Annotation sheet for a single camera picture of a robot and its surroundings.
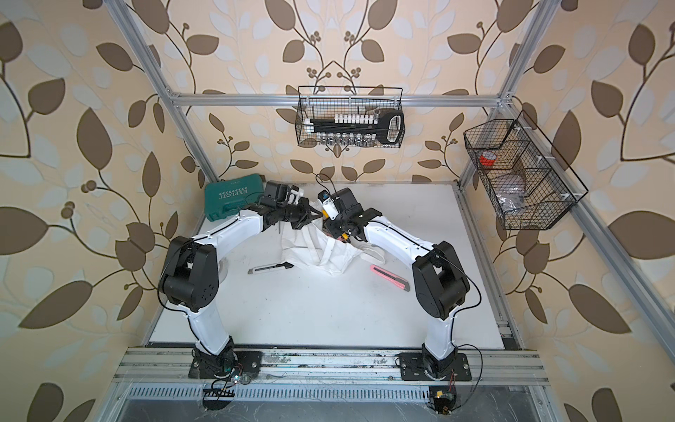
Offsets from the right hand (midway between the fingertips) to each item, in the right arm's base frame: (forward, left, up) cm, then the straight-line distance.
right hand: (332, 219), depth 91 cm
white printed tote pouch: (-4, +9, -10) cm, 15 cm away
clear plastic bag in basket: (-7, -51, +19) cm, 55 cm away
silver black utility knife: (-11, +18, -11) cm, 23 cm away
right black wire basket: (-4, -57, +19) cm, 60 cm away
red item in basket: (+12, -53, +15) cm, 57 cm away
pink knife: (-17, -21, -14) cm, 30 cm away
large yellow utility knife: (-7, -4, -1) cm, 8 cm away
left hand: (+1, +4, +4) cm, 6 cm away
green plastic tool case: (+20, +47, -9) cm, 52 cm away
